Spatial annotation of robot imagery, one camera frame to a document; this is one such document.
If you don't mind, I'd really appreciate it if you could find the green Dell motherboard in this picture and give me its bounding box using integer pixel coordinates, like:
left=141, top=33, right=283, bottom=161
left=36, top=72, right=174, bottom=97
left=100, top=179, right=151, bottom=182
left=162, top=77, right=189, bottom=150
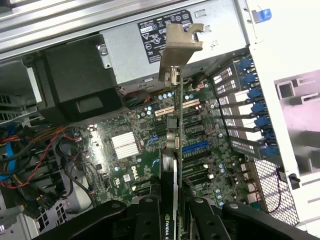
left=82, top=77, right=273, bottom=221

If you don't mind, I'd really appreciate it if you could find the blue expansion slot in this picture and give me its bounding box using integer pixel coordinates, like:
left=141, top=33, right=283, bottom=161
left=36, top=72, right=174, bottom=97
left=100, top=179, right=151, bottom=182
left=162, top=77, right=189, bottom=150
left=181, top=140, right=209, bottom=154

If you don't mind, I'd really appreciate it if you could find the silver finned chipset heatsink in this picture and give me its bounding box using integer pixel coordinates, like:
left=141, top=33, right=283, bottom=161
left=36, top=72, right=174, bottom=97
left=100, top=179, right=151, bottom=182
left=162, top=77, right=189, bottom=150
left=109, top=131, right=140, bottom=160

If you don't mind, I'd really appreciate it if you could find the white PCI expansion slot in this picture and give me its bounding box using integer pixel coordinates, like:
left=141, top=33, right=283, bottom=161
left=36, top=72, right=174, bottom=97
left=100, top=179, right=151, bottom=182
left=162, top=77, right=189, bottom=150
left=154, top=98, right=200, bottom=118

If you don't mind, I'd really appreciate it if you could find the black fan shroud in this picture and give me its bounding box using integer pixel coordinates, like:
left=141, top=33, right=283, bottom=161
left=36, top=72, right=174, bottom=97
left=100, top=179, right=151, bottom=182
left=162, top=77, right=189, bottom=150
left=33, top=33, right=125, bottom=125

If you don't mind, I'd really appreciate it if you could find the grey power supply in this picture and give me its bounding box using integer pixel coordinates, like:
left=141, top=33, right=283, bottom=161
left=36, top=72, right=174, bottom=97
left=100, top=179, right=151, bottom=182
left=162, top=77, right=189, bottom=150
left=99, top=0, right=251, bottom=87

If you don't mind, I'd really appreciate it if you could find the black and silver PC case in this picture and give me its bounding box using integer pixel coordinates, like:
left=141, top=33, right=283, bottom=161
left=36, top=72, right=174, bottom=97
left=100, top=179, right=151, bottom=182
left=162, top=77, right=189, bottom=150
left=0, top=0, right=311, bottom=240

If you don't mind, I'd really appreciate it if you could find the blue case release latch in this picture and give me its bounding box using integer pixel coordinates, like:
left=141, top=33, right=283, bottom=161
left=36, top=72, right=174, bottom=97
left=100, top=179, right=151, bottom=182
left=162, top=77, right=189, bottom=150
left=251, top=8, right=273, bottom=23

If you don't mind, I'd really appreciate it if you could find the thin red black wire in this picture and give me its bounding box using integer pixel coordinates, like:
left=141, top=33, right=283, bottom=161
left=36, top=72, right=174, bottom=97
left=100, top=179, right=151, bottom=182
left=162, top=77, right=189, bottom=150
left=264, top=166, right=285, bottom=215

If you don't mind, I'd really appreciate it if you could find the black intrusion switch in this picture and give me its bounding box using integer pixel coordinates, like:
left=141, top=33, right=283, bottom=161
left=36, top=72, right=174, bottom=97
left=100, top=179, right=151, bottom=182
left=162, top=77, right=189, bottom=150
left=288, top=173, right=301, bottom=190

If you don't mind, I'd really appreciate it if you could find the red black twisted wire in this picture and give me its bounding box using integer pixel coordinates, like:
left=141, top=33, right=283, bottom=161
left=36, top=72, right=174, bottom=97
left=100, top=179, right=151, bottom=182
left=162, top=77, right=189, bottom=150
left=0, top=131, right=83, bottom=189

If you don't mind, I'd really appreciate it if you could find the black internal cable bundle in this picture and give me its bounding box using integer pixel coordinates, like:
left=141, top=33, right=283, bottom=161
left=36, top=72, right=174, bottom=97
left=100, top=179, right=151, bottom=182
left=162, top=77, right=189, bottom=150
left=0, top=124, right=96, bottom=218

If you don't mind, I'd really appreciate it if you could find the blue SATA wire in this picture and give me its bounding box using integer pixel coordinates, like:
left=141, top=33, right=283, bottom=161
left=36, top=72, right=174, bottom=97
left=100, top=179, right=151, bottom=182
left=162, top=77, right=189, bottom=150
left=0, top=124, right=17, bottom=181

